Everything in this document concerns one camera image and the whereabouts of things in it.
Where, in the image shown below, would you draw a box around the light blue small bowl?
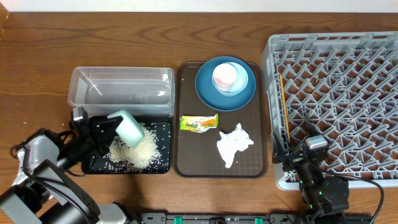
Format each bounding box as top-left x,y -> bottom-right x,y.
213,62 -> 249,96

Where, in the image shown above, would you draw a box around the clear plastic bin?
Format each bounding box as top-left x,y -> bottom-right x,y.
68,67 -> 175,117

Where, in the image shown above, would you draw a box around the mint green bowl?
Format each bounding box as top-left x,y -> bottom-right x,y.
107,110 -> 145,148

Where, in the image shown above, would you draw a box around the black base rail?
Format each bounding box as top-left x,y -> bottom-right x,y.
138,210 -> 374,224

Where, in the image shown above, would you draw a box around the dark blue plate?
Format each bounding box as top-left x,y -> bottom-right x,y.
195,56 -> 256,111

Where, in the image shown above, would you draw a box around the brown serving tray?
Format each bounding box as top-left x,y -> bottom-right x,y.
173,62 -> 268,178

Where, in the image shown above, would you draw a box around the black plastic tray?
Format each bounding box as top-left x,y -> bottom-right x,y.
81,115 -> 174,175

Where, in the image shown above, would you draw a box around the pink plastic cup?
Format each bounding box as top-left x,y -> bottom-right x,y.
212,63 -> 238,93

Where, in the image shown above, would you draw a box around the white tissue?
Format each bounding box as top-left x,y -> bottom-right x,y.
216,123 -> 254,169

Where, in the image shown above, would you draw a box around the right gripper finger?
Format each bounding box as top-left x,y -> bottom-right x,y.
303,115 -> 320,138
272,133 -> 286,164

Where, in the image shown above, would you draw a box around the black cable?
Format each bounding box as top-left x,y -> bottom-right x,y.
9,129 -> 97,218
323,170 -> 385,224

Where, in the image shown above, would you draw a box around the green snack wrapper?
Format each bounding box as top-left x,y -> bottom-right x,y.
180,113 -> 219,133

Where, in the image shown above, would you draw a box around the grey dishwasher rack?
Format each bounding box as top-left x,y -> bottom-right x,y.
262,31 -> 397,188

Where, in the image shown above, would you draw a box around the right black cable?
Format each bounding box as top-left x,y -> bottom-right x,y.
323,170 -> 385,224

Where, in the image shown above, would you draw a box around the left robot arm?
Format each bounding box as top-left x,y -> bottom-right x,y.
1,116 -> 142,223

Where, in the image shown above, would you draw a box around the white cooked rice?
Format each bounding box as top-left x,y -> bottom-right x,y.
99,121 -> 172,172

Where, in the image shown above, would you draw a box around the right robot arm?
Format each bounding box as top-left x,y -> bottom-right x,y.
272,122 -> 349,223

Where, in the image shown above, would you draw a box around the wooden chopstick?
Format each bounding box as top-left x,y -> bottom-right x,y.
279,75 -> 290,143

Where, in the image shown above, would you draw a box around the left black cable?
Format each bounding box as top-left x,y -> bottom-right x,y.
9,129 -> 97,218

